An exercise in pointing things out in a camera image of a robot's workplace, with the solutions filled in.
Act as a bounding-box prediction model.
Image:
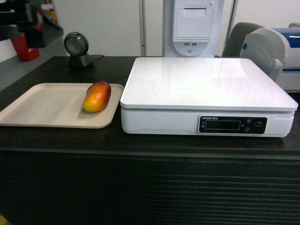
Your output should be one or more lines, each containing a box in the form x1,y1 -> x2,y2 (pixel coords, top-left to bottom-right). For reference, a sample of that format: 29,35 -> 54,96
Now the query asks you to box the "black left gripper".
0,0 -> 63,48

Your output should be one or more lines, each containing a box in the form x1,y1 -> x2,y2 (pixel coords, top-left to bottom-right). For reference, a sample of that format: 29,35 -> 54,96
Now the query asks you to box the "dark red mango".
82,81 -> 112,113

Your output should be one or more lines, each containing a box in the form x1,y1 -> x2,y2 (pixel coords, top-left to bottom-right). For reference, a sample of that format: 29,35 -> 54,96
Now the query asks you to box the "black checkout counter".
0,56 -> 300,225

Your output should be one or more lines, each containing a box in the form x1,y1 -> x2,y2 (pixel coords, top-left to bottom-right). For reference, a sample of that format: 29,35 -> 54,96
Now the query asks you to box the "white checkout scale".
120,58 -> 298,137

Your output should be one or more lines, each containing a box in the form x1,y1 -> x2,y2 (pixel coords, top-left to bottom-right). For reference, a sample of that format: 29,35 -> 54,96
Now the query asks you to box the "red fire extinguisher box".
10,34 -> 39,61

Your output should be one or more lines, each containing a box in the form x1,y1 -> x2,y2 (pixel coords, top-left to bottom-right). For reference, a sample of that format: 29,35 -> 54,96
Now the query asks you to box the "black barcode scanner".
64,32 -> 94,68

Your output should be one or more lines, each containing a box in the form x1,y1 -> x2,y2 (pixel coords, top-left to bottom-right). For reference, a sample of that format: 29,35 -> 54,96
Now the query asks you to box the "beige plastic tray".
0,83 -> 124,129

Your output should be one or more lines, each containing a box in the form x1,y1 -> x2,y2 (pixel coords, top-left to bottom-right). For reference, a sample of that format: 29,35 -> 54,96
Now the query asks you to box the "white POS terminal stand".
162,0 -> 235,58

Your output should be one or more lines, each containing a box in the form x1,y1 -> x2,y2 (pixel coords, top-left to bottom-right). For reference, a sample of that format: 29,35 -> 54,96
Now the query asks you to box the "grey green chair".
221,22 -> 263,58

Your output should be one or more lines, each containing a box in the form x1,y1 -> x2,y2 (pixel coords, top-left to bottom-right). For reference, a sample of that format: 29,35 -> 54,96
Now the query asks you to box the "white blue label printer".
240,27 -> 300,93

